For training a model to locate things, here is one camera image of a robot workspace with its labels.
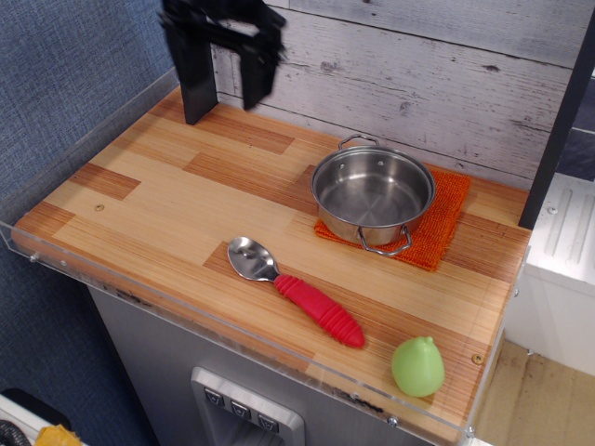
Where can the dark left support post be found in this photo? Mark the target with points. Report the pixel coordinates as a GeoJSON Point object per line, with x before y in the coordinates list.
{"type": "Point", "coordinates": [197, 102]}

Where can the orange knitted cloth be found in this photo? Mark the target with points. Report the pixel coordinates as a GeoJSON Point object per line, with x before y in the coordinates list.
{"type": "Point", "coordinates": [437, 227]}

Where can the red handled metal spoon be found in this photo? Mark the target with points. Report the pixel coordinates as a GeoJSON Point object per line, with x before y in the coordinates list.
{"type": "Point", "coordinates": [254, 262]}

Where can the grey toy fridge cabinet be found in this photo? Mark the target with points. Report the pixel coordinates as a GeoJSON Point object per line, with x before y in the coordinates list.
{"type": "Point", "coordinates": [159, 355]}

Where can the white ridged side counter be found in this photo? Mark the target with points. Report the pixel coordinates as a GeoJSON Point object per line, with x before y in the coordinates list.
{"type": "Point", "coordinates": [551, 312]}

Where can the yellow object at corner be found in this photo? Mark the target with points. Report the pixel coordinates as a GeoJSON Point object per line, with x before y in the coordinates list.
{"type": "Point", "coordinates": [56, 436]}

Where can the clear acrylic guard rail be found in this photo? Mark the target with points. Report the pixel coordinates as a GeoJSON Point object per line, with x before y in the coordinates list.
{"type": "Point", "coordinates": [146, 205]}

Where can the green plastic pear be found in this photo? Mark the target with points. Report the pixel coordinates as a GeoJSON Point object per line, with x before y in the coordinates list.
{"type": "Point", "coordinates": [417, 367]}

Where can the silver dispenser button panel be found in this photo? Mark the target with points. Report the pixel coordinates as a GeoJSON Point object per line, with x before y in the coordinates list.
{"type": "Point", "coordinates": [235, 415]}

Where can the stainless steel pot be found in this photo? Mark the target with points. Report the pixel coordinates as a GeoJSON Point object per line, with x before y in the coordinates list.
{"type": "Point", "coordinates": [372, 195]}

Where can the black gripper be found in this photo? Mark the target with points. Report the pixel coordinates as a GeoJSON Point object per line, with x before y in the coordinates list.
{"type": "Point", "coordinates": [260, 54]}

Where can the dark right support post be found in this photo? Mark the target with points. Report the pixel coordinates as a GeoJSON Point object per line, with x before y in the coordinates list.
{"type": "Point", "coordinates": [571, 101]}

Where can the dark support post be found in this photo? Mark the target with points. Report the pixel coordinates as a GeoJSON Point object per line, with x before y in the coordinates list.
{"type": "Point", "coordinates": [197, 102]}
{"type": "Point", "coordinates": [571, 101]}

